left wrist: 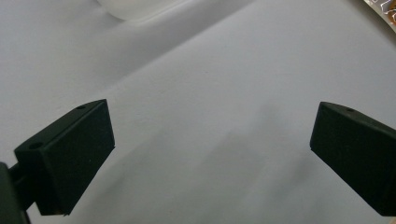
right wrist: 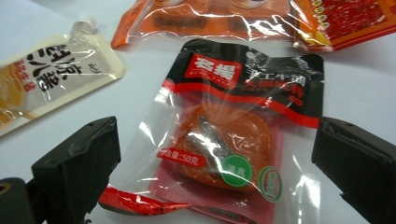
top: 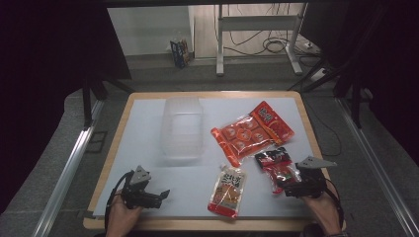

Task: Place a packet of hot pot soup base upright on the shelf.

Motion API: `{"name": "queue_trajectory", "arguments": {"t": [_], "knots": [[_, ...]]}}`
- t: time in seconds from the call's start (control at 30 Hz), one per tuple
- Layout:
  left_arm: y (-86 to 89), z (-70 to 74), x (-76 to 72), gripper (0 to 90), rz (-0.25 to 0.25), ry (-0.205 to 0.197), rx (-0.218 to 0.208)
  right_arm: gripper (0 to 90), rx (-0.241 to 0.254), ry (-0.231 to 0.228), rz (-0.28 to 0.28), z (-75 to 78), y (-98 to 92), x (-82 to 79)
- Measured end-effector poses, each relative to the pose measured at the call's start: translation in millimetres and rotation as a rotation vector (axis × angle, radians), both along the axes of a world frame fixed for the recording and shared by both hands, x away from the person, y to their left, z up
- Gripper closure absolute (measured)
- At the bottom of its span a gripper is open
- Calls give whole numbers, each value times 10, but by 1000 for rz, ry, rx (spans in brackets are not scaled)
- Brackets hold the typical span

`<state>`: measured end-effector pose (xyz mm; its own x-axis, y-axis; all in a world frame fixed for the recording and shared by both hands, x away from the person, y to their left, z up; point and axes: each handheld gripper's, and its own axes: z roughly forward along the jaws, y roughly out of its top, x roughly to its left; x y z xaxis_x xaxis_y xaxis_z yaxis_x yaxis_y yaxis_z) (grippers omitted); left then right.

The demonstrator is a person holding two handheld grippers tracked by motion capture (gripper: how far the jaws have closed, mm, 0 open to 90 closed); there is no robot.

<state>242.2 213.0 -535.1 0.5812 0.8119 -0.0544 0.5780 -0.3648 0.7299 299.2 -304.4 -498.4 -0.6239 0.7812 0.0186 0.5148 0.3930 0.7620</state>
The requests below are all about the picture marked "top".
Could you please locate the blue carton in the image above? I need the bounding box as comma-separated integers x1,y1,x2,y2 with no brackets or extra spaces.
169,37,193,69

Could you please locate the hand-held gripper black cable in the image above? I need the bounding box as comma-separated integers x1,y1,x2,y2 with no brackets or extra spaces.
324,178,346,229
104,170,135,232

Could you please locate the white table cover sheet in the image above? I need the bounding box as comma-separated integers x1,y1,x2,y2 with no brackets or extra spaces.
93,97,334,220

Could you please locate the black tripod stand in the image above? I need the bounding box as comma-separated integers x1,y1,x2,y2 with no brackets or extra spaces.
286,57,364,130

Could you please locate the black metal stand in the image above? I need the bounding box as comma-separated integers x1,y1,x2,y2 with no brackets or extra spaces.
80,72,136,130

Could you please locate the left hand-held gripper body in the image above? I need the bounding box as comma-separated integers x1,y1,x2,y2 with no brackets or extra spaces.
121,165,163,210

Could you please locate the thin black floor cable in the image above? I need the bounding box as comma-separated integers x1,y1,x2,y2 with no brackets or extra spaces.
303,98,343,158

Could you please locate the small red black snack packet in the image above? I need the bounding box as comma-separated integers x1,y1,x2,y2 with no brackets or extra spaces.
254,146,302,196

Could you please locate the person's left hand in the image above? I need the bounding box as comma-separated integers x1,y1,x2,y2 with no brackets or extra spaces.
106,192,143,237

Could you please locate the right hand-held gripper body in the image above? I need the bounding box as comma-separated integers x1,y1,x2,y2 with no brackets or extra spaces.
286,155,338,199

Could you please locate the right hand-held gripper black cable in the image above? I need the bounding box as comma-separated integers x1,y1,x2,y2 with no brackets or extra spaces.
324,178,346,229

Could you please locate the white power strip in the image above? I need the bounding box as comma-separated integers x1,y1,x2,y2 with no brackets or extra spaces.
309,67,328,83

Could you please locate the large orange-red snack packet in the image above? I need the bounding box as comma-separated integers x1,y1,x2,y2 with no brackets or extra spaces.
209,100,296,168

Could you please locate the left hand-held gripper black cable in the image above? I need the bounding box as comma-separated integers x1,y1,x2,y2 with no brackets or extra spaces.
104,170,135,232

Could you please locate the aluminium rail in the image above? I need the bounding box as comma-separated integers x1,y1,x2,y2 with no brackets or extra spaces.
335,97,419,237
32,99,107,237

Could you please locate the person's right hand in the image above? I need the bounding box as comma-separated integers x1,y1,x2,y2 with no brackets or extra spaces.
300,187,344,237

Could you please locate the white red spouted pouch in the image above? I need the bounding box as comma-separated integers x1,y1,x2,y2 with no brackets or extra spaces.
207,163,248,219

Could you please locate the black floor cable bundle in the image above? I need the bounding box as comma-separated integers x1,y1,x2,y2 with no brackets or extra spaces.
222,3,323,57

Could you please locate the black curtain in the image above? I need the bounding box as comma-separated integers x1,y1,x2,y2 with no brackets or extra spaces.
298,0,419,167
0,0,133,215

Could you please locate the white metal desk frame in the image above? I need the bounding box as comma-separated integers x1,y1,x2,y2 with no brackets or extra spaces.
214,3,309,78

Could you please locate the clear plastic container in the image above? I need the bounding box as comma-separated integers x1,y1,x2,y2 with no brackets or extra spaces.
160,96,205,161

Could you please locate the wooden table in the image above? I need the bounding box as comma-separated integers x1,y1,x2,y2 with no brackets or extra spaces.
82,91,348,232

